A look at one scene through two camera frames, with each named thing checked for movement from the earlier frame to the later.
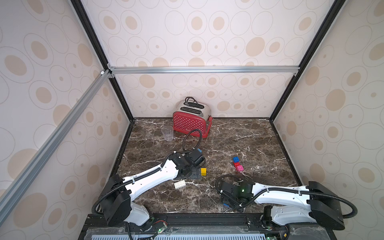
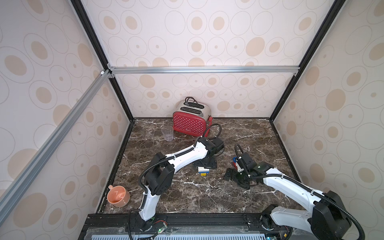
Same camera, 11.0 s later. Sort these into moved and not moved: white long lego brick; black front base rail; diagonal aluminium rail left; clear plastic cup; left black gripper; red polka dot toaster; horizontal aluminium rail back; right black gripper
Moved: left black gripper; right black gripper; white long lego brick
Not moved: red polka dot toaster; horizontal aluminium rail back; diagonal aluminium rail left; clear plastic cup; black front base rail
